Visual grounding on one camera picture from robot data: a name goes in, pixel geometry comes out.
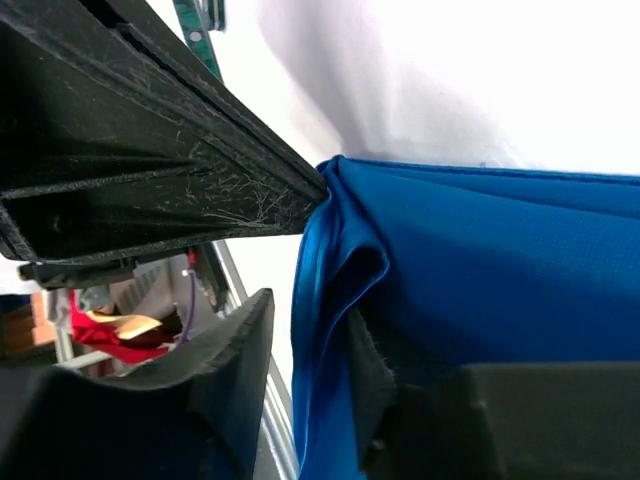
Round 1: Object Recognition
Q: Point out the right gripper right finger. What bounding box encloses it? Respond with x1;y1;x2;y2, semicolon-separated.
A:
347;310;639;479

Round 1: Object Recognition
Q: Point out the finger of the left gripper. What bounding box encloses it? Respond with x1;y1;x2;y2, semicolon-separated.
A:
1;9;327;263
82;1;326;195

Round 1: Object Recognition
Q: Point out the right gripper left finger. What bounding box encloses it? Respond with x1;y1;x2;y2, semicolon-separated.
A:
0;287;276;480

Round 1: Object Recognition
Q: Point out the blue cloth napkin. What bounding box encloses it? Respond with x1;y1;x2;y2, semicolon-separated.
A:
291;156;639;479

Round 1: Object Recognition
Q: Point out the red cloth in background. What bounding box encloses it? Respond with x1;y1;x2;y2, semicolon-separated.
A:
70;296;174;364

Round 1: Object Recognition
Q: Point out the green handled knife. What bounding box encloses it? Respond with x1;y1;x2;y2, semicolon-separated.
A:
172;0;226;83

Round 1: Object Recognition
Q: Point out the aluminium rail frame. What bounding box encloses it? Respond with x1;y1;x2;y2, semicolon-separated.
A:
211;241;298;479

